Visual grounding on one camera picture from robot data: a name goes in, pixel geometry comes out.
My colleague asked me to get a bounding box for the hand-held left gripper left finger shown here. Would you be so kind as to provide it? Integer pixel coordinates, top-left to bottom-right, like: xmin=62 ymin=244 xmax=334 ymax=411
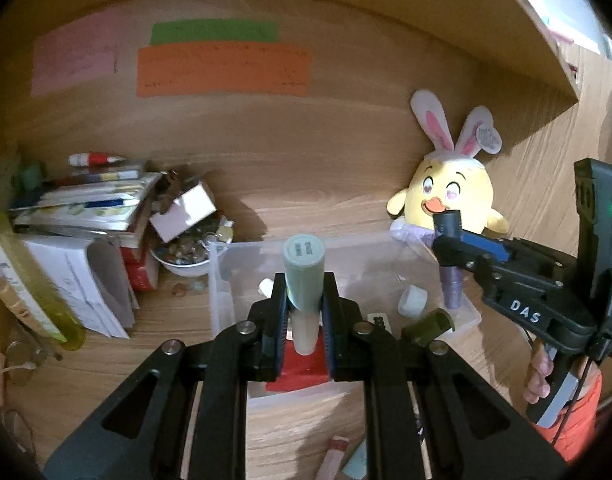
xmin=43 ymin=272 xmax=291 ymax=480

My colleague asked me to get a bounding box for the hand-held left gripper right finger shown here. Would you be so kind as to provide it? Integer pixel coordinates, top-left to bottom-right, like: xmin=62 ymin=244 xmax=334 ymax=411
xmin=322 ymin=272 xmax=569 ymax=480

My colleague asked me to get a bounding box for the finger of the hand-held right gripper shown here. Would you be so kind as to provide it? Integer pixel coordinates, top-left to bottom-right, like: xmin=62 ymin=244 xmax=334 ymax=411
xmin=432 ymin=234 xmax=486 ymax=281
xmin=460 ymin=229 xmax=516 ymax=263

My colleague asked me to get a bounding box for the purple bottle with dark cap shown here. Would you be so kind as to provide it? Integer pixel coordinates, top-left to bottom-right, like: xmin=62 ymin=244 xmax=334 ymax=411
xmin=433 ymin=210 xmax=465 ymax=310

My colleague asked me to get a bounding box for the red packet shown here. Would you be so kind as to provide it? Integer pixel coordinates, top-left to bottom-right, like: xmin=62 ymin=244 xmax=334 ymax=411
xmin=265 ymin=345 xmax=333 ymax=395

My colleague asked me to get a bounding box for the white green lip balm tube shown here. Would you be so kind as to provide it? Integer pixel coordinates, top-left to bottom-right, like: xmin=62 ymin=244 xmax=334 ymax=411
xmin=282 ymin=233 xmax=327 ymax=356

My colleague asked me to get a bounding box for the white tape roll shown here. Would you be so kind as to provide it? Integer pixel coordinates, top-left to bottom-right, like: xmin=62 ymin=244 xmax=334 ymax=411
xmin=397 ymin=284 xmax=429 ymax=318

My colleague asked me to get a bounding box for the clear plastic storage box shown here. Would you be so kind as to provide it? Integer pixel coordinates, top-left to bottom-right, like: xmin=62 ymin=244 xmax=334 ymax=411
xmin=207 ymin=230 xmax=482 ymax=413

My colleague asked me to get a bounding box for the dark green spray bottle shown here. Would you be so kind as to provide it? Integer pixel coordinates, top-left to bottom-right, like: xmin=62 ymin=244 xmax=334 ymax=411
xmin=401 ymin=310 xmax=457 ymax=347

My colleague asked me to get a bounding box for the pink cosmetic tube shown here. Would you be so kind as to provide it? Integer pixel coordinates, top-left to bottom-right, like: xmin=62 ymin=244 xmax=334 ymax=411
xmin=313 ymin=435 xmax=349 ymax=480

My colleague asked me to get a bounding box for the light blue tube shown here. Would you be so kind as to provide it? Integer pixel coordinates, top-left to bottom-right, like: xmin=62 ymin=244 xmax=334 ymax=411
xmin=340 ymin=442 xmax=371 ymax=480

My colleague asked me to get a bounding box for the person's right forearm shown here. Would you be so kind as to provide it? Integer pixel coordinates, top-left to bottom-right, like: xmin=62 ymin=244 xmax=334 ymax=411
xmin=533 ymin=365 xmax=604 ymax=463

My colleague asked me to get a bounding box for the person's right hand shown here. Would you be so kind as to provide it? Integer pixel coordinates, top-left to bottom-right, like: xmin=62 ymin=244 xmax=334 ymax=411
xmin=523 ymin=347 xmax=556 ymax=406

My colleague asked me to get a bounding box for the yellow chick plush toy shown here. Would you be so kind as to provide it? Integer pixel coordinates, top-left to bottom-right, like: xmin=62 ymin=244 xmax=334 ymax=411
xmin=386 ymin=89 xmax=510 ymax=248

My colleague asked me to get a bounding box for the white bowl of coins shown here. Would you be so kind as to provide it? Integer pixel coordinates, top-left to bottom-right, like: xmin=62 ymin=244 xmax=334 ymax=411
xmin=148 ymin=217 xmax=234 ymax=278

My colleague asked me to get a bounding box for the small white cardboard box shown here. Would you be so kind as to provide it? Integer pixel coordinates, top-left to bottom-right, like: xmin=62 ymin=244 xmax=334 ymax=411
xmin=148 ymin=182 xmax=217 ymax=242

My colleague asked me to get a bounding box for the stack of books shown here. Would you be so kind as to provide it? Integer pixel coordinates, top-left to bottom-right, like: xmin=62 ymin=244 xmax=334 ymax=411
xmin=8 ymin=160 xmax=169 ymax=293

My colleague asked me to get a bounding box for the yellow green spray bottle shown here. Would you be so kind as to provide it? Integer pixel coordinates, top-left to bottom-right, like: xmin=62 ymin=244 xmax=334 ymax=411
xmin=0 ymin=180 xmax=87 ymax=351

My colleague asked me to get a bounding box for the red white marker pen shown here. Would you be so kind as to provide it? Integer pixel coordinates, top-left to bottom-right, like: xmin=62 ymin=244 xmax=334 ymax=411
xmin=68 ymin=152 xmax=124 ymax=167

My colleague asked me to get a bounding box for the orange paper note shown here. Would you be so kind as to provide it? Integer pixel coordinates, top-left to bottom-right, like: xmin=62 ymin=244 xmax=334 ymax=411
xmin=136 ymin=42 xmax=313 ymax=98

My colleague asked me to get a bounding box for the teal container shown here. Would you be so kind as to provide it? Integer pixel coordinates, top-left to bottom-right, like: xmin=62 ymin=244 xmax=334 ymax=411
xmin=18 ymin=160 xmax=44 ymax=191

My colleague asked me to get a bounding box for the green paper note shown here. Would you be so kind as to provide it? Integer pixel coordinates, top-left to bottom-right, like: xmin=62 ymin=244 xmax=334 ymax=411
xmin=150 ymin=20 xmax=279 ymax=45

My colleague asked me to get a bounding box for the pink paper note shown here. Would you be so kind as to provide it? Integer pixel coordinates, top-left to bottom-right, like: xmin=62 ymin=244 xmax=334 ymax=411
xmin=31 ymin=12 xmax=122 ymax=97

